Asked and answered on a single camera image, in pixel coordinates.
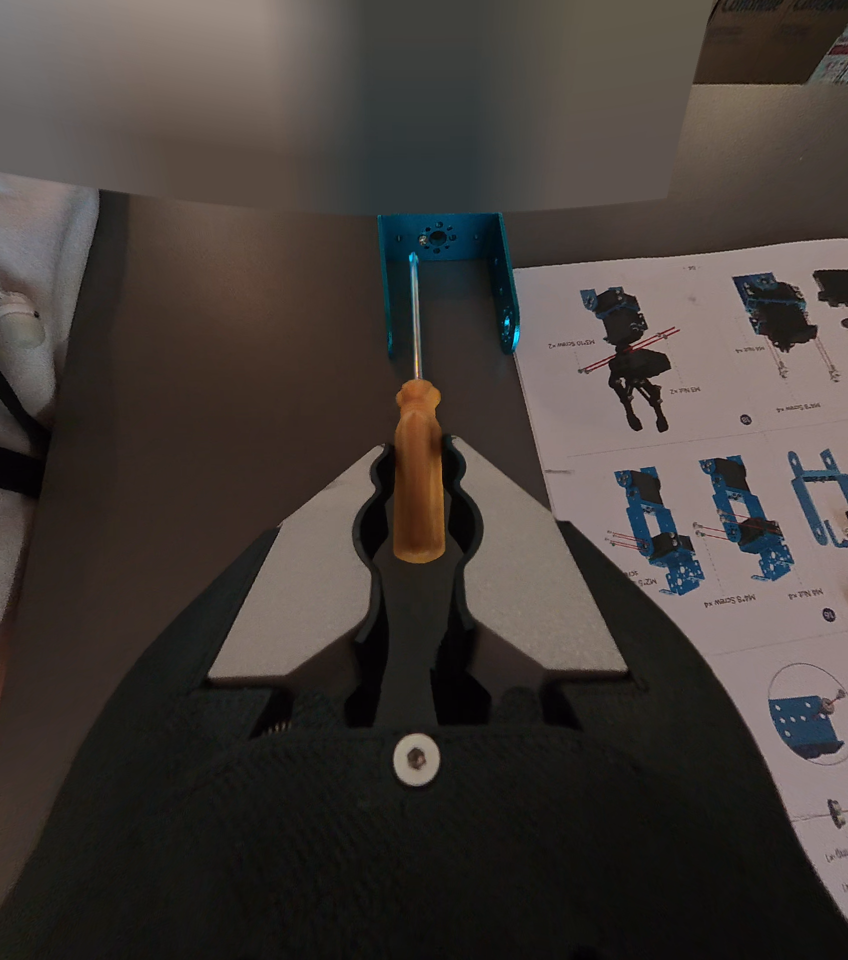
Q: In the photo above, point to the dark grey desk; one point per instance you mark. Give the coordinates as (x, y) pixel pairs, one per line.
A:
(206, 375)

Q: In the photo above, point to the stack of cardboard boxes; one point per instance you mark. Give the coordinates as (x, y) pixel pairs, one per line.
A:
(769, 45)

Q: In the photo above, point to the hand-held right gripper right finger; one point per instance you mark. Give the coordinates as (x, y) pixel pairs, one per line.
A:
(544, 600)

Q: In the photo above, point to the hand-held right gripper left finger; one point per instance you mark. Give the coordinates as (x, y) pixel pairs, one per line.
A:
(296, 600)

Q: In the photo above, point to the printed assembly manual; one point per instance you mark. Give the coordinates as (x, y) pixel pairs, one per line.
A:
(731, 675)

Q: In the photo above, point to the blue metal U bracket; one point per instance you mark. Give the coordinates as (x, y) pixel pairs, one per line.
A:
(469, 240)

